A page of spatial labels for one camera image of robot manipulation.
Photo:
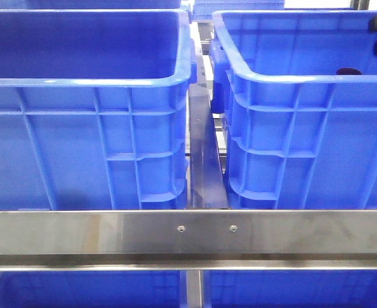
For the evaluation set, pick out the red push button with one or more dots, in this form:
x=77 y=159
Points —
x=348 y=71

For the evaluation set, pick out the blue bin with buttons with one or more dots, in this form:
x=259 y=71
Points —
x=93 y=109

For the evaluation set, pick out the blue bin at left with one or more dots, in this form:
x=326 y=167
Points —
x=298 y=135

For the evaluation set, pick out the far blue crate top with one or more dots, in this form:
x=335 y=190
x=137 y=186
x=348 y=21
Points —
x=203 y=10

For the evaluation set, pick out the blue bin lower right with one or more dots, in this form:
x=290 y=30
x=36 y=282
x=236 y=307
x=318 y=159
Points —
x=294 y=288

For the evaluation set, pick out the blue bin lower left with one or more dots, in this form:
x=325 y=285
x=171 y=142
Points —
x=92 y=289

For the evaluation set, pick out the stainless steel shelf rail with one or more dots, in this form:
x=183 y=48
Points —
x=149 y=240

